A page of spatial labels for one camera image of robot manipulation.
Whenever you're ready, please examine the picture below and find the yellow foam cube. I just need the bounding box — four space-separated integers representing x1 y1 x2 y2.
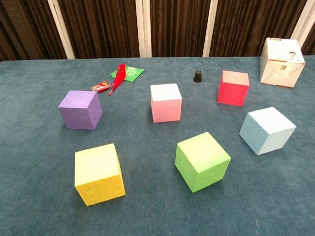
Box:
74 143 126 207

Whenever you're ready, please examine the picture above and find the red foam cube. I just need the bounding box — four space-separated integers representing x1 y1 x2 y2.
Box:
217 70 250 107

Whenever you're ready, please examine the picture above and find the white carton box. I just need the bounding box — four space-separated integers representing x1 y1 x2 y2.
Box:
260 37 306 89

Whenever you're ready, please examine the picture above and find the red candy wrapper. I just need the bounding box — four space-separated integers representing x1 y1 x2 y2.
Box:
91 81 111 94

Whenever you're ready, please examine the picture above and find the pink foam cube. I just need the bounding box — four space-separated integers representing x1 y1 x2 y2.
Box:
150 83 183 123

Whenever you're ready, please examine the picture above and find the green foam cube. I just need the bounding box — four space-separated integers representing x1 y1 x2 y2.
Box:
174 131 232 193

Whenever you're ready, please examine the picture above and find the teal felt table cover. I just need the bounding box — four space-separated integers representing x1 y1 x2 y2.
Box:
0 56 315 236

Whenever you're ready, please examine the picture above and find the red feather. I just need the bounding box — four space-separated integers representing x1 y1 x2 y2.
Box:
108 63 127 97

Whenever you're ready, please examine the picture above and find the purple foam cube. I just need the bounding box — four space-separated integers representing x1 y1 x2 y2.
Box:
57 90 103 131

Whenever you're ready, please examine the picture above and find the light blue foam cube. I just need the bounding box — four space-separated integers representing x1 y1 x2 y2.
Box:
239 106 297 156

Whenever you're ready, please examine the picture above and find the dark brown curtain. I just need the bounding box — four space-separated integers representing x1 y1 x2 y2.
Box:
0 0 315 62

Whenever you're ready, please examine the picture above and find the green paper packet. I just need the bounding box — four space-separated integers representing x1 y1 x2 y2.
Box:
109 65 145 83

